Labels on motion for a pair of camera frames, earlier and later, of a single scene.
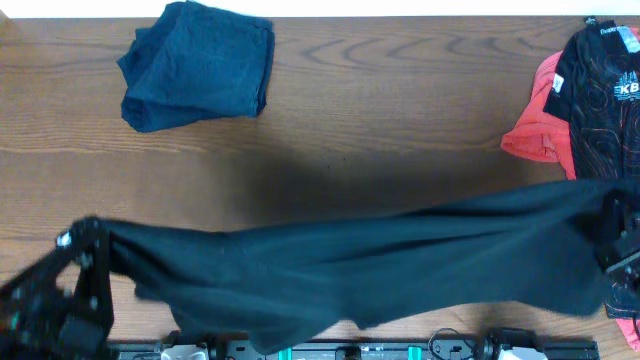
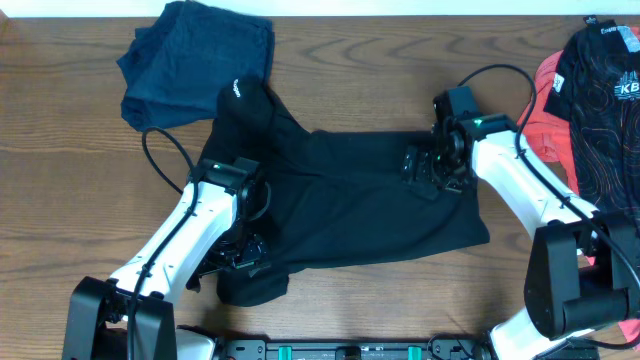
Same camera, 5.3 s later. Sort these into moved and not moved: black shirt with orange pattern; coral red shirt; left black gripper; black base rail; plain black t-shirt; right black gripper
Moved: right black gripper; left black gripper; plain black t-shirt
Not moved: black base rail; black shirt with orange pattern; coral red shirt
